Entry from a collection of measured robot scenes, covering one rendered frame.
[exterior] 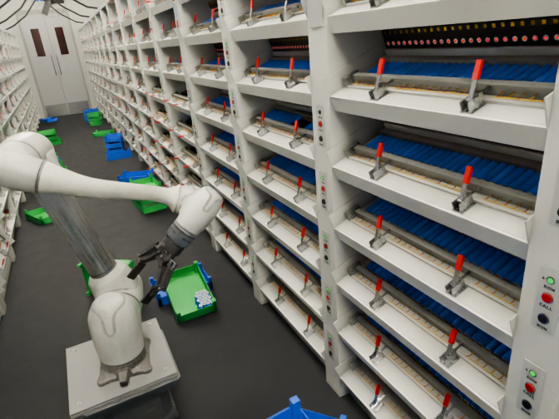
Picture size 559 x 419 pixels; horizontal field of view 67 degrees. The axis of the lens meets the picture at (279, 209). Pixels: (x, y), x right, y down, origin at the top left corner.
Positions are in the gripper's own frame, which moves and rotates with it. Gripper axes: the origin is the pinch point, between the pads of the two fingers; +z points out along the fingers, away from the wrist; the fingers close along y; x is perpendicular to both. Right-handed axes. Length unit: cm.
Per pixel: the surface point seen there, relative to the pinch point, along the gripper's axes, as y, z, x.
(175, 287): -53, 20, 63
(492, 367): 89, -54, 21
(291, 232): 1, -45, 43
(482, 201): 74, -79, -6
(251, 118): -38, -72, 21
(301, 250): 14, -43, 38
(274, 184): -11, -56, 31
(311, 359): 28, -8, 74
